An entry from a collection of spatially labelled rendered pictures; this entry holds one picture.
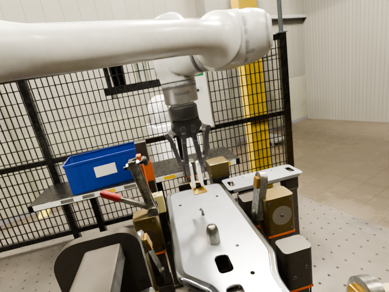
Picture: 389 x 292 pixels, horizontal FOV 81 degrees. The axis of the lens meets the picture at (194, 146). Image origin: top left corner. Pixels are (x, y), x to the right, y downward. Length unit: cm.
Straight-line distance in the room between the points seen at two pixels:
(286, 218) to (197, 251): 28
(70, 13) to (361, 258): 394
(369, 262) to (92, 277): 91
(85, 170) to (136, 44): 75
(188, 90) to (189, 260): 40
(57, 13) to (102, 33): 363
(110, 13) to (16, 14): 116
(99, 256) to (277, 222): 50
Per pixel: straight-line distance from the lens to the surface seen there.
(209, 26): 42
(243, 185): 86
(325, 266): 100
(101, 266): 34
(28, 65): 34
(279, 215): 71
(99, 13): 405
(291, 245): 61
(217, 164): 92
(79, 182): 106
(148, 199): 66
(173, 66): 56
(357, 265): 103
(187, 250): 61
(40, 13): 397
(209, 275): 54
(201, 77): 118
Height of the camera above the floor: 138
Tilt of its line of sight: 15 degrees down
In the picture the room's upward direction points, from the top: 10 degrees counter-clockwise
